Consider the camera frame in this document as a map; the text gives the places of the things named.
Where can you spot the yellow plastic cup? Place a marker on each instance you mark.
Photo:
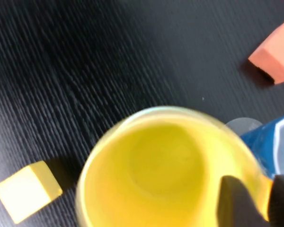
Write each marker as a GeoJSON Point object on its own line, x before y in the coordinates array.
{"type": "Point", "coordinates": [156, 165]}

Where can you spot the orange foam block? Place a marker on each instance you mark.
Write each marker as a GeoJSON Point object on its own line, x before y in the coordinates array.
{"type": "Point", "coordinates": [279, 52]}

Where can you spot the yellow foam cube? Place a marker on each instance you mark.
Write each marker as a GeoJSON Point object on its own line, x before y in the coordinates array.
{"type": "Point", "coordinates": [23, 191]}

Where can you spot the blue conical stemmed cup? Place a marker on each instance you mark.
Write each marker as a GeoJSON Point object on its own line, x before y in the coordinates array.
{"type": "Point", "coordinates": [262, 142]}

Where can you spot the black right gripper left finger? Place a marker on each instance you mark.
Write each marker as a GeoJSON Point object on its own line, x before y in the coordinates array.
{"type": "Point", "coordinates": [239, 205]}

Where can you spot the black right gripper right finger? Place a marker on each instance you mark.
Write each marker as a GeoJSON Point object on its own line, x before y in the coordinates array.
{"type": "Point", "coordinates": [282, 201]}

